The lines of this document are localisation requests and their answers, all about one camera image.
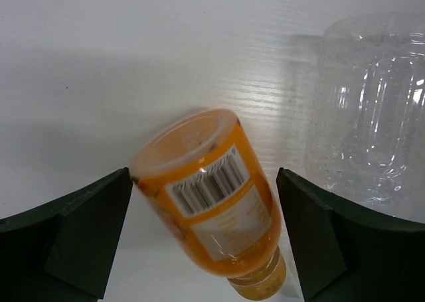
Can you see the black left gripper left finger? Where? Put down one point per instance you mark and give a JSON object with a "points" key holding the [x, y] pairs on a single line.
{"points": [[64, 249]]}

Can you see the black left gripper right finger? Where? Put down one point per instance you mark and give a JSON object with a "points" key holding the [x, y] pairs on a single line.
{"points": [[346, 252]]}

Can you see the small orange plastic bottle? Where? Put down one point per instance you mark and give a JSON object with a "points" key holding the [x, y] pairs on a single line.
{"points": [[203, 179]]}

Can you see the clear plastic bottle white cap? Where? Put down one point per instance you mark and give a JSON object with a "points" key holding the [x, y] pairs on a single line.
{"points": [[365, 138]]}

